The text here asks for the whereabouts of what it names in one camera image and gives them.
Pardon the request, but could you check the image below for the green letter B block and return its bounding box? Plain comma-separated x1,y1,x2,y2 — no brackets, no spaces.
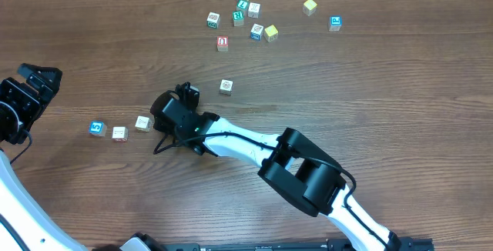
206,12,220,29

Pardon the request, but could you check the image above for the blue letter P block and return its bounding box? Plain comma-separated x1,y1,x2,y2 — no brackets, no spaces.
328,15,342,32

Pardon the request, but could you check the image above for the lone white picture block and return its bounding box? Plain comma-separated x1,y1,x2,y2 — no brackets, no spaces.
220,79,233,95

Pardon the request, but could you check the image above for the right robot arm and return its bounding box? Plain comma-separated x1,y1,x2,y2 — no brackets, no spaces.
150,82,401,250

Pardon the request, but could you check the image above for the white blue edged block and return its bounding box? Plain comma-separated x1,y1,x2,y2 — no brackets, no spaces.
135,115,153,132

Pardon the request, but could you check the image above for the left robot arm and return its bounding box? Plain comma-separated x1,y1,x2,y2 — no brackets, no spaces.
1,63,87,250

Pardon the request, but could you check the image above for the white patterned wooden block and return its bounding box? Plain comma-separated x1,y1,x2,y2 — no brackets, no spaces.
247,2,260,18

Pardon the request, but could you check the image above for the teal letter R block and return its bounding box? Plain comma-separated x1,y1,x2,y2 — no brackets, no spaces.
232,11,244,27

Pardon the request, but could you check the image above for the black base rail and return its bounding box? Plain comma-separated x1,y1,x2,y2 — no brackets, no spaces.
92,232,436,251

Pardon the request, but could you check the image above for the white red edged block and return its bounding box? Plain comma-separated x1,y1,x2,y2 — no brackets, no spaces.
112,126,129,142

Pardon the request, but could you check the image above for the blue number five block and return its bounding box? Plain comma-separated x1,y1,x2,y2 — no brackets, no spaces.
89,121,107,137

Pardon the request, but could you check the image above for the teal letter L block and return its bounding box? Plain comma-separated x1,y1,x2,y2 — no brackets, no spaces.
236,0,249,14

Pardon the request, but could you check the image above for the red letter U block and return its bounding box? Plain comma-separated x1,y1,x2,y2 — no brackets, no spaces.
216,36,229,52

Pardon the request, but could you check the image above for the blue edged picture block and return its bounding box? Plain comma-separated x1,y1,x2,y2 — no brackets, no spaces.
250,23,264,41

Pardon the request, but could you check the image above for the yellow block near cluster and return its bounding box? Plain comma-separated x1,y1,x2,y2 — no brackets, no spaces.
263,25,279,42

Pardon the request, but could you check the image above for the far yellow wooden block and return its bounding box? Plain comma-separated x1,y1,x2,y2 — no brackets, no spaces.
303,0,317,16

